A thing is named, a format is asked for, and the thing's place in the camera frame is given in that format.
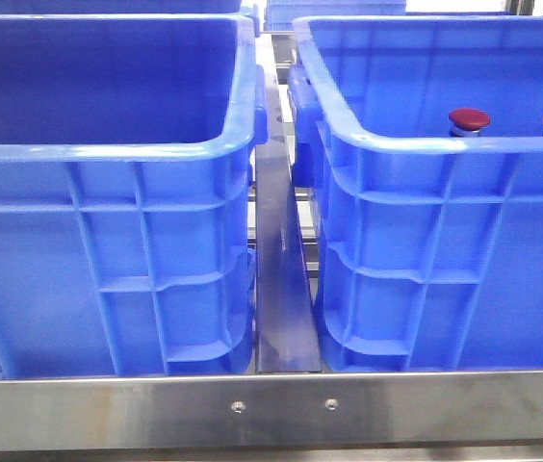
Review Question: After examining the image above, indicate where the blue plastic crate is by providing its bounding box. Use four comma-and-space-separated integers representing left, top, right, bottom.
294, 16, 543, 372
0, 14, 267, 380

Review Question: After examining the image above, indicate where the metal divider rail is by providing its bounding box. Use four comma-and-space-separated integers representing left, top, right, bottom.
253, 71, 323, 375

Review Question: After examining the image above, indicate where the blue crate rear left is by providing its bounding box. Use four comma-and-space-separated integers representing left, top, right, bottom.
0, 0, 261, 37

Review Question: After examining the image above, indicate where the right rail screw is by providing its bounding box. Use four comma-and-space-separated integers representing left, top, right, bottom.
324, 398, 338, 411

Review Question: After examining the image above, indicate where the rail screw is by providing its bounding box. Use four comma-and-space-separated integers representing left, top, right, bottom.
324, 398, 338, 411
231, 400, 246, 414

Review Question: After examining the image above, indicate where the blue crate rear right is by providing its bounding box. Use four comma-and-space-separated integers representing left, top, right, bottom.
264, 0, 406, 31

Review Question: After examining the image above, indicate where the stainless steel front rail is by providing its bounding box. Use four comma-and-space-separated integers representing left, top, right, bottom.
0, 371, 543, 451

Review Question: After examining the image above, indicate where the blue plastic crate left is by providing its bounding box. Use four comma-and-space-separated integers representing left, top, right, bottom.
0, 14, 267, 380

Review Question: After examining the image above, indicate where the left rail screw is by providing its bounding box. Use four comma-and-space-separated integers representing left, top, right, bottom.
231, 400, 246, 414

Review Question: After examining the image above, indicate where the blue plastic crate right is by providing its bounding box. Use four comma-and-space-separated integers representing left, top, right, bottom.
294, 16, 543, 372

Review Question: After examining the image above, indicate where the red mushroom push button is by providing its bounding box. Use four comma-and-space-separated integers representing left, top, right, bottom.
448, 108, 491, 138

